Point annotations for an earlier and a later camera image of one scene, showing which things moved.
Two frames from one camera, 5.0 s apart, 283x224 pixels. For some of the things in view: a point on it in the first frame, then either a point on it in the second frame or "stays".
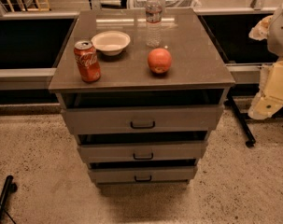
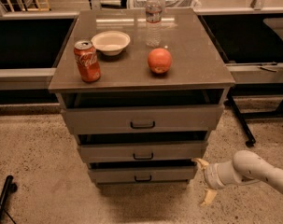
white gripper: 280,35 -> 210,175
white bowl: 111,42 stays
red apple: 159,60 stays
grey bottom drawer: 141,175 stays
